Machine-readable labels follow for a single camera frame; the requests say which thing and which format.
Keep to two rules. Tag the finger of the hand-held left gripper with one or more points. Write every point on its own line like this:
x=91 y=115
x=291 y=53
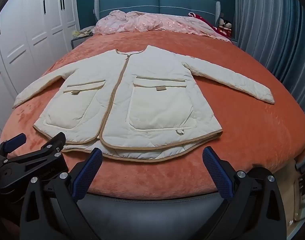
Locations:
x=51 y=150
x=15 y=141

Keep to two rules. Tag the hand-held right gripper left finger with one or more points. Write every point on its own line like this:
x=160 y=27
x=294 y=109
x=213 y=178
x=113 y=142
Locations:
x=87 y=175

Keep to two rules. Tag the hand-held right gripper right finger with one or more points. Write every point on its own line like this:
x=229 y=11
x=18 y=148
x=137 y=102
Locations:
x=217 y=175

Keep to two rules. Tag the cream quilted jacket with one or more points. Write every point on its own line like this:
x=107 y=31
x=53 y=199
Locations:
x=147 y=100

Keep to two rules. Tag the orange plush blanket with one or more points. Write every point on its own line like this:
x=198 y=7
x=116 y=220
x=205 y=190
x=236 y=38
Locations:
x=242 y=135

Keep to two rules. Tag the white wardrobe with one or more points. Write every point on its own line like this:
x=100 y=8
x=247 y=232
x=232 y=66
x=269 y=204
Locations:
x=30 y=37

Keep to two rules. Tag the dark bedside table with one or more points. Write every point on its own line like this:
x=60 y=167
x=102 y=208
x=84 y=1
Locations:
x=78 y=41

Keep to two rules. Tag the yellowish clutter pile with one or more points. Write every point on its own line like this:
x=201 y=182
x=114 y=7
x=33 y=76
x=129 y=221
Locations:
x=82 y=32

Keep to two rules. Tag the stuffed doll toy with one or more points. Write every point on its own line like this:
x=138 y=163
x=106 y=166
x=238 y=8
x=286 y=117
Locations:
x=224 y=25

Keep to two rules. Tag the red pillow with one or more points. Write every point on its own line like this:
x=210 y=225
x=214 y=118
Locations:
x=212 y=25

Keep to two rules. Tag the blue-grey curtain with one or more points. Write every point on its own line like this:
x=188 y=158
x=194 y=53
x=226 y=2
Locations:
x=272 y=35

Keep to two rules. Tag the pink embroidered quilt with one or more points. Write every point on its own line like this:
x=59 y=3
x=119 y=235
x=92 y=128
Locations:
x=147 y=21

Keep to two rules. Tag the teal bed headboard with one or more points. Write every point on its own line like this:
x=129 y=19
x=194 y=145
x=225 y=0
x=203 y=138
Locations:
x=142 y=2

